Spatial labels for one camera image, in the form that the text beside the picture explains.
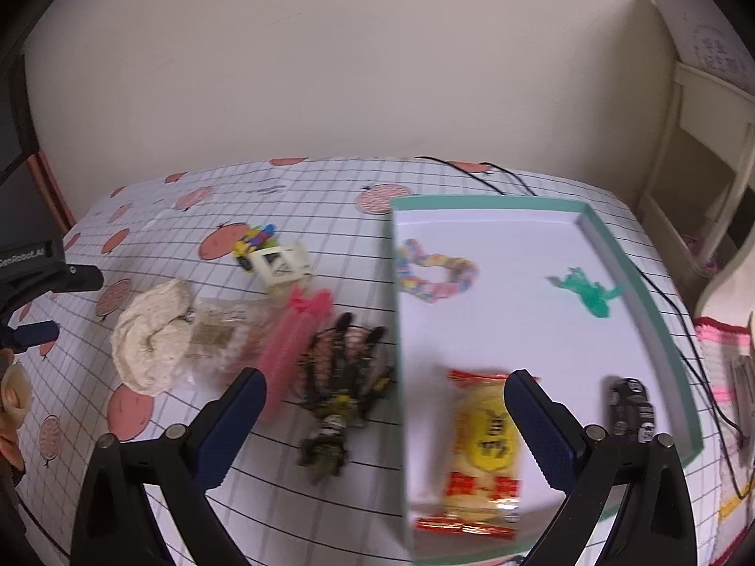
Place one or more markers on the black gold robot figure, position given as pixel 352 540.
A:
pixel 343 373

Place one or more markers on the black toy car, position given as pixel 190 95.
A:
pixel 631 416

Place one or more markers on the green rubber frog toy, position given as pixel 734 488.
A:
pixel 593 295

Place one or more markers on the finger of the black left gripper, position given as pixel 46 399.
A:
pixel 69 278
pixel 34 334

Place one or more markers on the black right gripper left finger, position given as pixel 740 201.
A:
pixel 114 523

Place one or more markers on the teal shallow box tray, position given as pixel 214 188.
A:
pixel 511 318

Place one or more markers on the yellow snack packet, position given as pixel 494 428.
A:
pixel 481 491

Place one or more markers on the person's hand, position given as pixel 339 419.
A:
pixel 16 400

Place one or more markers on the white paper sheet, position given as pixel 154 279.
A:
pixel 705 39

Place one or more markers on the cream lace cloth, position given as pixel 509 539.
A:
pixel 152 336

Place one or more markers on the smartphone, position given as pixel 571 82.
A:
pixel 743 379

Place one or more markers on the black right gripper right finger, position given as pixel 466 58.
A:
pixel 654 524

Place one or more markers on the pink hair roller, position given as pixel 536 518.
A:
pixel 303 316

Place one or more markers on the cream shelf rack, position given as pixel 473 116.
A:
pixel 701 174

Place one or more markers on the cream toy truck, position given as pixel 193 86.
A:
pixel 278 266

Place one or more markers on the clear bag white beads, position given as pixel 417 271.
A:
pixel 226 337

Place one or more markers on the pink crochet mat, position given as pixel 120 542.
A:
pixel 720 343

